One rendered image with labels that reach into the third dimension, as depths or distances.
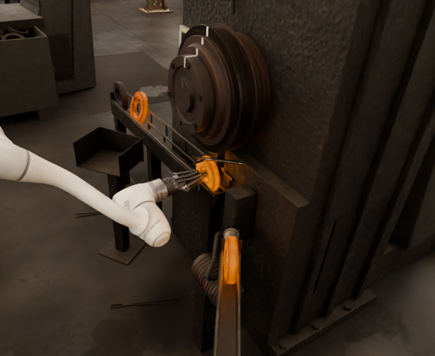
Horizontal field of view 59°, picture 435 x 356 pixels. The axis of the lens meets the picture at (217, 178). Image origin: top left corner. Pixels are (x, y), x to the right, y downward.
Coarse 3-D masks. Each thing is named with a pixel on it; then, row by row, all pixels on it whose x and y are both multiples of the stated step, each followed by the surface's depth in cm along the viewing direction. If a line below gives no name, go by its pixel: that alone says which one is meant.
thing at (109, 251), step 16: (96, 128) 198; (80, 144) 190; (96, 144) 202; (112, 144) 203; (128, 144) 198; (80, 160) 193; (96, 160) 197; (112, 160) 196; (128, 160) 186; (112, 176) 196; (112, 192) 202; (112, 240) 232; (128, 240) 225; (112, 256) 221; (128, 256) 222
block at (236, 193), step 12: (228, 192) 147; (240, 192) 146; (252, 192) 147; (228, 204) 148; (240, 204) 145; (252, 204) 149; (228, 216) 151; (240, 216) 149; (252, 216) 153; (228, 228) 154; (240, 228) 153
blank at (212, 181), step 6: (204, 156) 165; (204, 162) 163; (210, 162) 160; (198, 168) 169; (204, 168) 168; (210, 168) 159; (216, 168) 160; (210, 174) 161; (216, 174) 160; (204, 180) 168; (210, 180) 162; (216, 180) 160; (210, 186) 163; (216, 186) 163
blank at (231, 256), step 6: (228, 240) 127; (234, 240) 127; (228, 246) 125; (234, 246) 125; (228, 252) 123; (234, 252) 123; (228, 258) 123; (234, 258) 123; (228, 264) 122; (234, 264) 122; (228, 270) 122; (234, 270) 122; (228, 276) 123; (234, 276) 123; (228, 282) 125; (234, 282) 125
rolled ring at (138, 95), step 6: (138, 96) 225; (144, 96) 222; (132, 102) 232; (144, 102) 220; (132, 108) 232; (144, 108) 220; (132, 114) 232; (144, 114) 222; (138, 120) 224; (144, 120) 225
